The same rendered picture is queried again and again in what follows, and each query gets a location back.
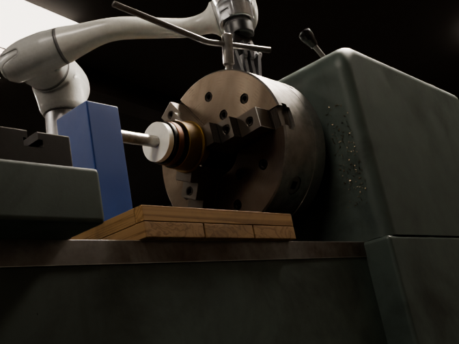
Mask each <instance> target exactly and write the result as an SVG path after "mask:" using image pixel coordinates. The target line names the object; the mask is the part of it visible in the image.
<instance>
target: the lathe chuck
mask: <svg viewBox="0 0 459 344"><path fill-rule="evenodd" d="M180 100H181V101H182V102H183V103H184V104H185V105H186V106H187V107H188V108H189V109H190V110H191V111H192V112H193V113H194V114H195V115H196V116H197V117H198V118H199V119H200V120H201V121H202V123H203V124H204V125H206V124H207V123H208V122H210V123H214V124H217V123H219V122H220V121H222V120H224V119H225V118H227V117H229V116H230V117H235V118H237V117H239V116H241V115H242V114H243V113H246V112H247V111H248V110H250V109H252V108H253V107H255V106H256V107H259V108H262V109H266V110H271V109H273V108H275V107H281V106H283V107H284V109H286V111H287V114H288V118H289V120H290V124H291V129H289V126H288V125H282V126H281V127H279V128H278V129H276V130H274V131H272V132H270V133H269V134H267V135H265V136H264V137H262V138H261V139H258V140H257V141H255V142H253V143H252V144H250V145H248V146H246V147H244V148H243V149H241V150H240V151H238V152H237V157H236V161H235V163H234V166H232V155H231V154H227V153H222V152H214V151H212V152H211V153H210V154H209V156H208V158H207V160H206V161H205V163H203V164H201V165H200V166H201V167H211V168H216V169H222V170H223V171H225V172H227V173H226V174H225V175H223V177H222V182H221V191H220V196H219V205H218V210H236V211H247V212H268V213H280V214H291V215H293V213H295V211H296V210H297V208H298V207H299V205H300V204H301V202H302V200H303V199H304V197H305V195H306V192H307V190H308V188H309V185H310V182H311V178H312V175H313V172H314V164H315V156H316V145H315V138H314V130H313V127H312V124H311V120H310V118H309V115H308V113H307V111H306V109H305V107H304V105H303V103H302V102H301V101H300V99H299V98H298V97H297V96H296V94H295V93H294V92H293V91H291V90H290V89H289V88H288V87H286V86H285V85H283V84H281V83H279V82H277V81H274V80H271V79H269V78H265V77H263V76H259V75H256V74H252V73H250V72H246V71H244V70H237V69H224V70H218V71H216V72H212V73H210V74H208V75H206V76H205V77H203V78H201V79H199V80H198V81H197V82H196V83H195V84H194V85H193V86H191V87H190V88H189V90H188V91H187V92H186V93H185V94H184V95H183V97H182V98H181V99H180ZM162 168H163V179H164V183H165V188H166V191H167V194H168V197H169V200H170V201H171V204H172V205H173V207H188V203H189V199H187V198H184V197H181V196H182V187H183V181H179V180H176V173H177V171H176V170H175V169H169V168H167V167H165V166H164V165H162ZM296 176H297V177H299V179H300V184H299V187H298V189H297V190H296V191H295V192H294V193H292V194H290V193H288V186H289V183H290V181H291V180H292V179H293V178H294V177H296Z"/></svg>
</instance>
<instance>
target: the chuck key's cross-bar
mask: <svg viewBox="0 0 459 344"><path fill-rule="evenodd" d="M112 7H113V8H116V9H119V10H121V11H123V12H126V13H128V14H131V15H133V16H136V17H138V18H141V19H144V20H146V21H148V22H150V23H153V24H155V25H158V26H160V27H163V28H166V29H168V30H170V31H173V32H175V33H178V34H180V35H183V36H185V37H187V38H190V39H192V40H195V41H197V42H200V43H202V44H205V45H209V46H219V47H224V45H225V42H224V41H220V40H210V39H207V38H204V37H201V36H200V35H197V34H195V33H192V32H190V31H187V30H185V29H182V28H180V27H177V26H175V25H173V24H170V23H168V22H165V21H163V20H161V19H158V18H156V17H153V16H150V15H149V14H146V13H144V12H141V11H139V10H136V9H134V8H131V7H129V6H127V5H124V4H122V3H119V2H117V1H113V3H112ZM233 48H235V49H240V50H246V51H257V52H262V53H270V52H271V47H265V46H256V45H250V44H241V43H235V42H233Z"/></svg>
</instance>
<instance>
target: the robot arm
mask: <svg viewBox="0 0 459 344"><path fill-rule="evenodd" d="M158 19H161V20H163V21H165V22H168V23H170V24H172V25H175V26H177V27H180V28H182V29H185V30H187V31H190V32H192V33H195V34H197V35H206V34H210V33H213V34H217V35H219V36H220V37H221V35H222V34H224V33H230V34H232V38H233V42H235V43H241V44H250V45H254V44H253V42H252V39H253V37H254V30H255V28H256V26H257V23H258V7H257V3H256V1H255V0H212V1H211V2H209V4H208V7H207V8H206V9H205V10H204V11H203V12H202V13H201V14H198V15H196V16H192V17H189V18H158ZM160 38H186V37H185V36H183V35H180V34H178V33H175V32H173V31H170V30H168V29H166V28H163V27H160V26H158V25H155V24H153V23H150V22H148V21H146V20H144V19H141V18H138V17H135V16H120V17H111V18H102V19H98V20H92V21H89V22H85V23H79V24H74V25H66V26H62V27H56V28H52V29H47V30H44V31H39V32H37V33H33V34H31V35H28V36H26V37H24V38H21V39H19V40H17V41H15V42H14V43H13V44H11V45H9V46H8V47H7V48H6V49H5V50H4V51H3V52H2V53H1V54H0V71H1V73H2V75H3V76H4V77H5V78H6V79H7V80H9V81H12V82H15V83H22V82H25V83H26V84H28V85H31V86H32V90H33V93H34V95H35V97H36V101H37V103H38V107H39V110H40V112H41V114H42V115H43V117H44V118H45V123H46V133H48V134H57V135H58V131H57V119H59V118H60V117H62V116H63V115H65V114H66V113H68V112H69V111H71V110H72V109H74V108H75V107H77V106H78V105H80V104H81V103H83V102H84V101H86V100H87V99H88V97H89V81H88V78H87V76H86V74H85V73H84V71H83V70H82V69H81V67H80V66H79V65H78V64H77V63H76V60H77V59H78V58H80V57H82V56H84V55H85V54H87V53H88V52H90V51H92V50H94V49H95V48H98V47H99V46H102V45H103V44H106V43H109V42H114V41H118V40H133V39H160ZM261 58H262V53H261V52H257V51H246V50H240V49H235V48H234V65H233V66H232V68H233V69H237V70H244V71H246V72H250V73H252V74H256V75H259V76H262V64H261Z"/></svg>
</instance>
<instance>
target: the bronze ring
mask: <svg viewBox="0 0 459 344"><path fill-rule="evenodd" d="M160 122H163V123H166V124H168V125H169V126H170V127H171V129H172V131H173V136H174V144H173V149H172V152H171V154H170V156H169V157H168V158H167V159H166V160H165V161H163V162H154V163H156V164H159V165H164V166H165V167H167V168H169V169H175V170H177V171H179V172H181V173H190V172H192V171H194V170H196V168H197V167H198V166H199V165H201V164H203V163H205V161H206V160H207V158H208V156H209V154H210V150H206V135H205V133H204V130H203V129H202V127H201V126H200V125H199V124H198V123H196V122H194V121H160Z"/></svg>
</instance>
